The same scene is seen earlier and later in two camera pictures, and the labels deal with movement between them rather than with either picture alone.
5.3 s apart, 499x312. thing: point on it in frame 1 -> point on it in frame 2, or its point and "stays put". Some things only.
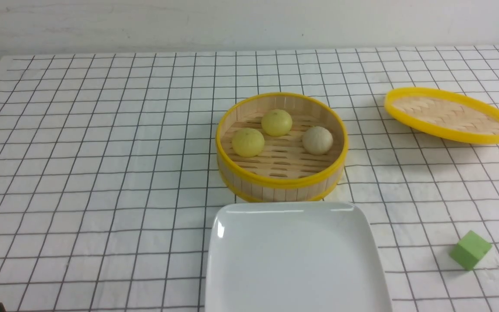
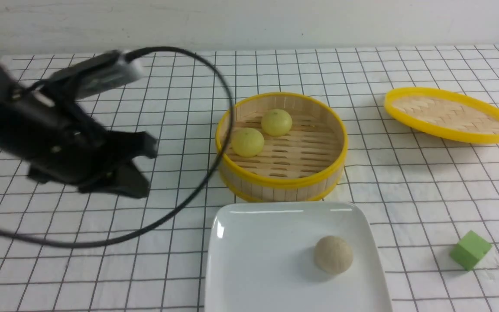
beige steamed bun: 317,140 -> 333,254
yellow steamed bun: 247,142 stays put
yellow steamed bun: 276,122 stays put
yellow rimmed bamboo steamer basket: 283,147 stays put
